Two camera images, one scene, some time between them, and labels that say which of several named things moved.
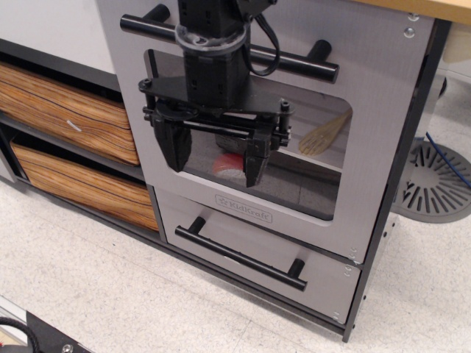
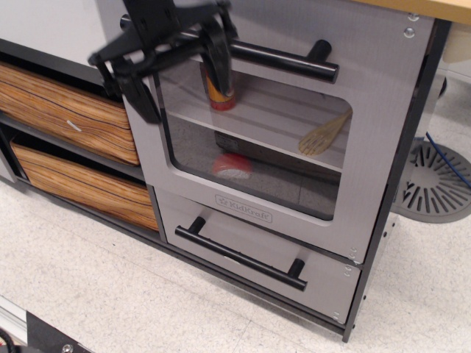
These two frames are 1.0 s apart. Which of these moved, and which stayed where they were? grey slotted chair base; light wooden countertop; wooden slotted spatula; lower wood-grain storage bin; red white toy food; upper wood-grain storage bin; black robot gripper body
Moved: black robot gripper body
Stayed: grey slotted chair base; wooden slotted spatula; light wooden countertop; red white toy food; upper wood-grain storage bin; lower wood-grain storage bin
